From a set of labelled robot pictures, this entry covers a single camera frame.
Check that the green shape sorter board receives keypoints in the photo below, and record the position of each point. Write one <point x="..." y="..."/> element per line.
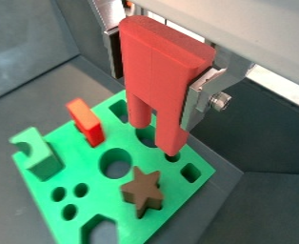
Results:
<point x="81" y="195"/>

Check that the green notched block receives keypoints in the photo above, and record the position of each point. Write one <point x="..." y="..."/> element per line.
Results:
<point x="39" y="158"/>

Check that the red square block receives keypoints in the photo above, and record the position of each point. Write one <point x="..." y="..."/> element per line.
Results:
<point x="85" y="121"/>

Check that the brown star block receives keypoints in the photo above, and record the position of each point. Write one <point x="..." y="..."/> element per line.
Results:
<point x="142" y="191"/>

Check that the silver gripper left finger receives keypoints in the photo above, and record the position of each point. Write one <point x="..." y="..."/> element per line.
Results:
<point x="110" y="14"/>

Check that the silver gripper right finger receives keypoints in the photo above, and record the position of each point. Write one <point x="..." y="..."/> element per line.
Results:
<point x="206" y="90"/>

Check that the red two-legged peg block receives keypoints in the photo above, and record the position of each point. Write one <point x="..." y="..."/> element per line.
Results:
<point x="162" y="60"/>

